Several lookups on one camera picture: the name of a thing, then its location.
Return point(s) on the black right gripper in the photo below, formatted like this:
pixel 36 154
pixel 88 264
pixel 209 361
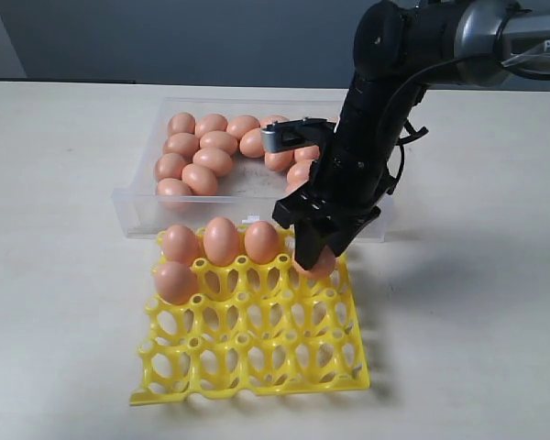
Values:
pixel 343 192

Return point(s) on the brown egg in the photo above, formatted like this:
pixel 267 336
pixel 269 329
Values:
pixel 201 180
pixel 214 159
pixel 175 282
pixel 261 242
pixel 185 144
pixel 278 162
pixel 299 171
pixel 169 166
pixel 293 187
pixel 270 119
pixel 220 241
pixel 306 153
pixel 240 125
pixel 209 123
pixel 324 266
pixel 181 123
pixel 179 243
pixel 250 145
pixel 171 192
pixel 219 140

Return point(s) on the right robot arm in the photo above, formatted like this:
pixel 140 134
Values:
pixel 398 55

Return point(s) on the clear plastic box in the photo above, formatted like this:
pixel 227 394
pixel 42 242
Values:
pixel 245 195

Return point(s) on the yellow plastic egg tray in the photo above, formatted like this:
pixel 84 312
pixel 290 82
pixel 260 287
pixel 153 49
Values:
pixel 258 328

